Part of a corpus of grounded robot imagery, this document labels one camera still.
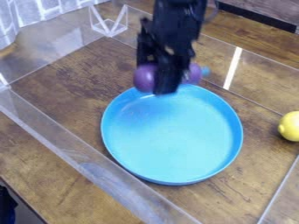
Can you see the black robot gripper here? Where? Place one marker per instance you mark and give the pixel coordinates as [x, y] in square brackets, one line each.
[168, 33]

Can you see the yellow lemon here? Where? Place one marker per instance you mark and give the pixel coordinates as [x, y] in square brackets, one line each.
[288, 126]

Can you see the blue round tray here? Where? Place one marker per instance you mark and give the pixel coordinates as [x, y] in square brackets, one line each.
[173, 139]

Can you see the purple toy eggplant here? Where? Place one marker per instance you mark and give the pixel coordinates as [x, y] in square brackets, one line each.
[144, 76]

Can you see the clear acrylic enclosure wall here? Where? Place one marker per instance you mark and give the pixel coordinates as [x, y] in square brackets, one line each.
[68, 66]

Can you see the white patterned curtain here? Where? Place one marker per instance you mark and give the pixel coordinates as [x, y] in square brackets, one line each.
[18, 13]

